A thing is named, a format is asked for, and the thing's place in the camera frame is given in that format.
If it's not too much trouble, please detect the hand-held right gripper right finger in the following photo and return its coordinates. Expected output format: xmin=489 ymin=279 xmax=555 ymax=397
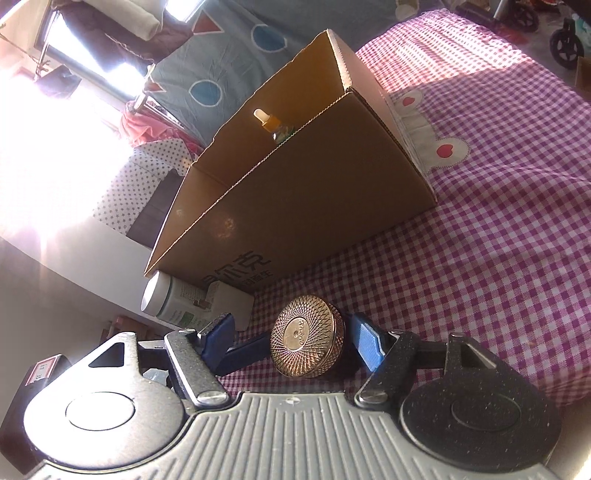
xmin=349 ymin=313 xmax=502 ymax=409

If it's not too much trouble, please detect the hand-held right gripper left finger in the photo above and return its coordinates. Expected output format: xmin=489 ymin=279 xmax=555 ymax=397
xmin=88 ymin=313 xmax=273 ymax=409

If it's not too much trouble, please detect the gold round compact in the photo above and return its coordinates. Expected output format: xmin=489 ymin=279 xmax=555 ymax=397
xmin=269 ymin=296 xmax=346 ymax=378

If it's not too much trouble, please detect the brown cardboard box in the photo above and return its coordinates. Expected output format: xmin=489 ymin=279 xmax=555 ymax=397
xmin=144 ymin=28 xmax=438 ymax=296

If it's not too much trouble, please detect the glass dropper bottle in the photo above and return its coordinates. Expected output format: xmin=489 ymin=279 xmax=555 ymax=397
xmin=253 ymin=108 xmax=293 ymax=145

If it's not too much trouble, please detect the white small box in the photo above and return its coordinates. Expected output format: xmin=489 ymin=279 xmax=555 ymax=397
xmin=205 ymin=281 xmax=256 ymax=332

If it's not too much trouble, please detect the white jar with green label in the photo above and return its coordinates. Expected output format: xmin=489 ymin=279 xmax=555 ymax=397
xmin=141 ymin=270 xmax=218 ymax=329

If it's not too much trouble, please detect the white polka dot cloth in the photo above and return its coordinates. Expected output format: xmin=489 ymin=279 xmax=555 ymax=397
xmin=92 ymin=136 xmax=204 ymax=245

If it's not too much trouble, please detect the red bordered label card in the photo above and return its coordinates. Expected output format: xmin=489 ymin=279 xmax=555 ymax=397
xmin=25 ymin=353 xmax=70 ymax=386

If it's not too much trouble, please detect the purple checkered cloth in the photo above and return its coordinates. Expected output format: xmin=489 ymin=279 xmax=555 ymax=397
xmin=245 ymin=9 xmax=591 ymax=409

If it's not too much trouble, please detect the pink cloth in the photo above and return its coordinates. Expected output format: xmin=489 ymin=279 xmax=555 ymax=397
xmin=121 ymin=108 xmax=185 ymax=148

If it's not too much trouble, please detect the blue printed blanket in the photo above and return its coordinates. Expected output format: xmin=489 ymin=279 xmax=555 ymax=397
xmin=150 ymin=0 xmax=416 ymax=148

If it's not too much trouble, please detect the dark hanging cloth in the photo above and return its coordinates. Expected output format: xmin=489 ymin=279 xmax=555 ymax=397
xmin=37 ymin=65 xmax=81 ymax=97

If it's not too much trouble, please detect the white rolled cloth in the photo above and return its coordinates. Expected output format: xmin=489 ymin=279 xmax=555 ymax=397
xmin=88 ymin=0 xmax=160 ymax=40

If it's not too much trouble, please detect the black caster wheel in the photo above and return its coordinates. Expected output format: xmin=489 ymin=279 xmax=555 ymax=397
xmin=549 ymin=13 xmax=589 ymax=71

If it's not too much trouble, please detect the wheelchair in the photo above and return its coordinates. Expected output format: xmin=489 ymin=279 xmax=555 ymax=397
xmin=492 ymin=0 xmax=541 ymax=32

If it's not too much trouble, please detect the metal rail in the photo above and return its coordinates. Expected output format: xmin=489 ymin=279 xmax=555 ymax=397
xmin=131 ymin=65 xmax=160 ymax=116

